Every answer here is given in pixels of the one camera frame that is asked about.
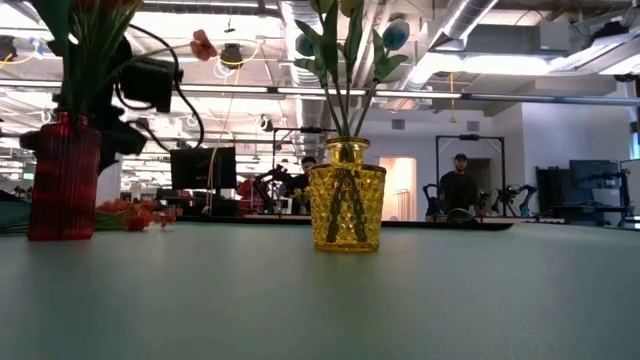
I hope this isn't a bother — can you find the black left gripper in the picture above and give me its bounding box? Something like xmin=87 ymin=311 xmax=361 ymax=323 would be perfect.
xmin=114 ymin=56 xmax=185 ymax=114

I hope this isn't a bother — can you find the orange artificial flower bunch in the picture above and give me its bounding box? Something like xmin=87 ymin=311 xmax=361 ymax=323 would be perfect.
xmin=0 ymin=198 xmax=177 ymax=235
xmin=30 ymin=0 xmax=220 ymax=121

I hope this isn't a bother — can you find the white artificial tulip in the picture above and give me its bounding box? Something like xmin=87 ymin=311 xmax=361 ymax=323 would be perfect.
xmin=352 ymin=18 xmax=411 ymax=140

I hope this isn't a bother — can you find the red ribbed glass vase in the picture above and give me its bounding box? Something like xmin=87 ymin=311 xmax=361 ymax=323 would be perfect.
xmin=27 ymin=112 xmax=102 ymax=242

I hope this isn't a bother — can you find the yellow glass vase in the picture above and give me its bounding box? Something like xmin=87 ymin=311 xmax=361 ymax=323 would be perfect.
xmin=307 ymin=137 xmax=388 ymax=254

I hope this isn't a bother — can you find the black monitor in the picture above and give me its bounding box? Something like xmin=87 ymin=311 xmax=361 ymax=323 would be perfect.
xmin=169 ymin=146 xmax=238 ymax=191

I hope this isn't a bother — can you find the person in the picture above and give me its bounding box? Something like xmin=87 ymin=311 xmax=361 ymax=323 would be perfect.
xmin=287 ymin=155 xmax=318 ymax=214
xmin=438 ymin=152 xmax=480 ymax=217

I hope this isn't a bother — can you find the teal table mat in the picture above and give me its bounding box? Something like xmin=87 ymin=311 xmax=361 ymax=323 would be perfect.
xmin=0 ymin=199 xmax=640 ymax=360

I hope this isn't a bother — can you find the desk with dark monitors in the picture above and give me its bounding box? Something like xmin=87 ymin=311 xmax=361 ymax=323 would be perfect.
xmin=535 ymin=159 xmax=632 ymax=227

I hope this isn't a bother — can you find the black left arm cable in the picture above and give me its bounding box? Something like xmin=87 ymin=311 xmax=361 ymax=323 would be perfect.
xmin=113 ymin=23 xmax=206 ymax=152

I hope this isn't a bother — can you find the black overhead camera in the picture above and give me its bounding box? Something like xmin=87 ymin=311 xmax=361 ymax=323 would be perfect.
xmin=219 ymin=42 xmax=245 ymax=70

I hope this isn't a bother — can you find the black background rig frame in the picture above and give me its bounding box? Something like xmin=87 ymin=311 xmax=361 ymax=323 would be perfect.
xmin=272 ymin=127 xmax=332 ymax=166
xmin=435 ymin=133 xmax=506 ymax=219

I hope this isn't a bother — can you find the black aluminium table frame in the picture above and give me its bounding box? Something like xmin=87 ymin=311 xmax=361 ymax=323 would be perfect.
xmin=172 ymin=213 xmax=516 ymax=233

